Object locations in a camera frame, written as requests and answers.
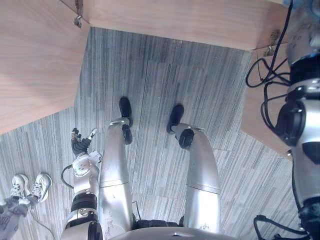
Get robot left foot dark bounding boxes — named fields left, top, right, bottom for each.
left=118, top=96, right=134, bottom=126

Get thin floor cable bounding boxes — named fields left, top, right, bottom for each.
left=29, top=209, right=56, bottom=240

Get robot foot dark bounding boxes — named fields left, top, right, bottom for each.
left=166, top=104, right=185, bottom=134
left=118, top=96, right=134, bottom=126

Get person's white shoe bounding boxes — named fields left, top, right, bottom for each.
left=29, top=172, right=53, bottom=203
left=10, top=173, right=30, bottom=201

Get robot leg silver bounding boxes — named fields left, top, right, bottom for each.
left=98, top=117, right=135, bottom=240
left=171, top=122, right=222, bottom=234

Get small wooden cabinet door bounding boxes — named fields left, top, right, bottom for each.
left=239, top=42, right=294, bottom=161

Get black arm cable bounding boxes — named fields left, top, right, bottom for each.
left=61, top=163, right=76, bottom=189
left=245, top=0, right=295, bottom=131

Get wooden cabinet body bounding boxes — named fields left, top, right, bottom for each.
left=59, top=0, right=294, bottom=51

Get robot right leg silver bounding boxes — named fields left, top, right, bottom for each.
left=171, top=122, right=222, bottom=234

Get robot left leg silver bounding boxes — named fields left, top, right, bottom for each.
left=98, top=117, right=135, bottom=240

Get large wooden cabinet door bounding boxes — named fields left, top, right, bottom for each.
left=0, top=0, right=91, bottom=136

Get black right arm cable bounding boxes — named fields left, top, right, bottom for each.
left=245, top=0, right=295, bottom=131

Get person's legs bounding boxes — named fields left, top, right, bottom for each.
left=0, top=194, right=39, bottom=240

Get robot right foot dark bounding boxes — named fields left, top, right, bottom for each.
left=166, top=104, right=185, bottom=134

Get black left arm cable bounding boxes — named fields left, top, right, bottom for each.
left=61, top=163, right=76, bottom=189

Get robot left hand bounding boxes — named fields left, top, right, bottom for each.
left=70, top=127, right=99, bottom=157

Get black looped cable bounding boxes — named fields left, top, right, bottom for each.
left=253, top=214, right=312, bottom=240

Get robot torso silver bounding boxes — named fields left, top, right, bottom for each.
left=107, top=218, right=253, bottom=240

